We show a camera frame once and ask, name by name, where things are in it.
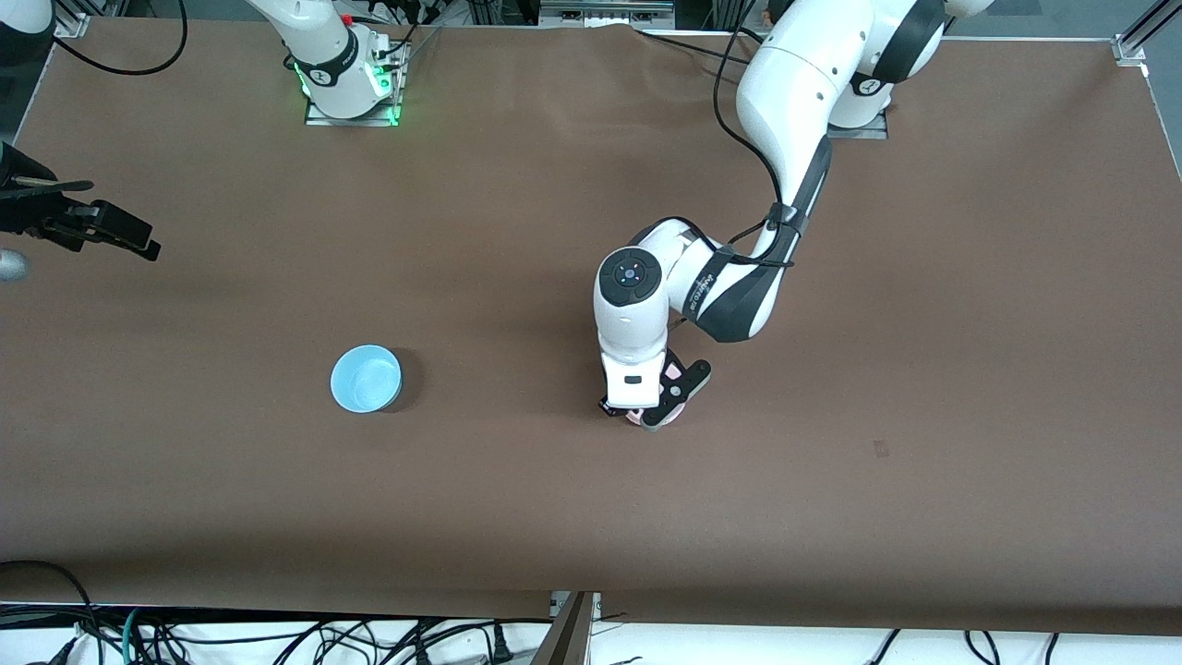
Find pale pink bowl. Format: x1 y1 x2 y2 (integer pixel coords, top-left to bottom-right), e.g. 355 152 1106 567
624 363 690 429

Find light blue bowl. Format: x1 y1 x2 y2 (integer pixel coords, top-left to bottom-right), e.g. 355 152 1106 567
330 344 404 415

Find brown table cover sheet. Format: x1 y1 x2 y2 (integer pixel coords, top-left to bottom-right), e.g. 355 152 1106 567
0 17 1182 636

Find aluminium profile leg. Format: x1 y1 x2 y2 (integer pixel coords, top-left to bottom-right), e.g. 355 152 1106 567
534 591 597 665

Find grey electronics box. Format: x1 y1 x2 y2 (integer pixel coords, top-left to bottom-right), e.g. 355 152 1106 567
540 0 675 29

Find silver corner bracket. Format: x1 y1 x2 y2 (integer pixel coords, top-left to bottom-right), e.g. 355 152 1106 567
550 591 603 622

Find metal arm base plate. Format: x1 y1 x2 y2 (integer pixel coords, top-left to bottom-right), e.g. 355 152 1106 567
825 109 890 141
305 42 407 127

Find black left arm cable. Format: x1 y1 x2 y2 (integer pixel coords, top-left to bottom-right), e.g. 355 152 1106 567
711 0 804 269

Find thin black cable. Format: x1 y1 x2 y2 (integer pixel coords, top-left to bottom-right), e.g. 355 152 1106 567
369 18 442 70

